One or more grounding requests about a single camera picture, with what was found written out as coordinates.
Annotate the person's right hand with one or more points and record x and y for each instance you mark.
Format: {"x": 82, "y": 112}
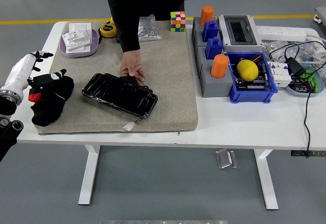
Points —
{"x": 131, "y": 63}

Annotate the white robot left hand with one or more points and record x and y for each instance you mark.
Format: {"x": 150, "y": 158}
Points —
{"x": 19, "y": 71}

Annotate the black glossy panel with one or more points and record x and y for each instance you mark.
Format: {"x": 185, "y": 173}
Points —
{"x": 119, "y": 95}

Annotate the black rag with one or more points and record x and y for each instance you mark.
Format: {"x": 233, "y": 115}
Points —
{"x": 51, "y": 101}

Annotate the person's right forearm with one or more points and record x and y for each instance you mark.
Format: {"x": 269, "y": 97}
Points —
{"x": 128, "y": 30}

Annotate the orange cylinder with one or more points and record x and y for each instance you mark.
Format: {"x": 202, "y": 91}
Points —
{"x": 206, "y": 15}
{"x": 219, "y": 66}

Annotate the colourful puzzle cube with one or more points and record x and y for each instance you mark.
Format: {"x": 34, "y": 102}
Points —
{"x": 177, "y": 21}

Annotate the clear bag of nuts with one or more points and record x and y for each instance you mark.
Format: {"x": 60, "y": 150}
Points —
{"x": 149, "y": 30}

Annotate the grey-brown mat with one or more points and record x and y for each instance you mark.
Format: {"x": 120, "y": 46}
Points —
{"x": 165, "y": 81}

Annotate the yellow tape measure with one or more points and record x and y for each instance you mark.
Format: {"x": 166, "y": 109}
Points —
{"x": 108, "y": 30}

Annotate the purple tray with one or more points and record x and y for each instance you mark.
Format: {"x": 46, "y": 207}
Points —
{"x": 94, "y": 44}

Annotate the grey block base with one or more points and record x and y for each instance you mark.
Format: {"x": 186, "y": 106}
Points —
{"x": 216, "y": 87}
{"x": 197, "y": 34}

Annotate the blue block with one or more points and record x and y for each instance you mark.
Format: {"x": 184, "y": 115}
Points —
{"x": 210, "y": 30}
{"x": 214, "y": 48}

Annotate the white socket module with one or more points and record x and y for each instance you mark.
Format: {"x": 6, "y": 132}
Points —
{"x": 76, "y": 39}

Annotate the grey electrical distribution box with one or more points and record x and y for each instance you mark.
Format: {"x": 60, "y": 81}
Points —
{"x": 239, "y": 31}

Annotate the brown capacitor cylinder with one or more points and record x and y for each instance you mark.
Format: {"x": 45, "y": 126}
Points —
{"x": 256, "y": 58}

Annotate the yellow lemon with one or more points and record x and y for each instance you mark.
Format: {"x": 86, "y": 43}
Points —
{"x": 247, "y": 70}

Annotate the white power strip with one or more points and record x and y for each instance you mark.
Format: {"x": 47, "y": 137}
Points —
{"x": 280, "y": 33}

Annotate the dark circuit board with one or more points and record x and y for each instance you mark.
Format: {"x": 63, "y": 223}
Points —
{"x": 254, "y": 85}

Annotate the white table leg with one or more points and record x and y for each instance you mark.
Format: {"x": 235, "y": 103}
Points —
{"x": 89, "y": 173}
{"x": 266, "y": 178}

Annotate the blue plastic bin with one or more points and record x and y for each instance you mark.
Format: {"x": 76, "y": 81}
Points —
{"x": 252, "y": 96}

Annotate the white circuit breaker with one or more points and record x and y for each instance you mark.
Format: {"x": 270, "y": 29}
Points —
{"x": 280, "y": 76}

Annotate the black power adapter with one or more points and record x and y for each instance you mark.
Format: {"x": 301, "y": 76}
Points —
{"x": 295, "y": 67}

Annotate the white cart with red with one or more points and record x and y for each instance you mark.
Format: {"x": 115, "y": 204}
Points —
{"x": 321, "y": 15}

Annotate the clear bag of blue parts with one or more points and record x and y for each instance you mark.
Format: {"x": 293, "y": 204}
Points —
{"x": 309, "y": 52}

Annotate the dark terminal board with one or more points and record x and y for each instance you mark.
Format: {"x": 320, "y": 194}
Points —
{"x": 299, "y": 87}

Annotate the green plastic part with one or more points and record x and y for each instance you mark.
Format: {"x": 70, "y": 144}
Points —
{"x": 314, "y": 81}

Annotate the light blue dish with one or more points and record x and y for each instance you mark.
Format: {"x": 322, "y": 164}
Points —
{"x": 321, "y": 82}

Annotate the black table control box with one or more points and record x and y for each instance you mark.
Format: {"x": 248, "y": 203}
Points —
{"x": 298, "y": 153}

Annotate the white flat switch plate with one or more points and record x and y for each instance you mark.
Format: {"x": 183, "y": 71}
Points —
{"x": 80, "y": 26}

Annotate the silver metal bracket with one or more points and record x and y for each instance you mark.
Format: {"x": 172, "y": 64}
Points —
{"x": 225, "y": 159}

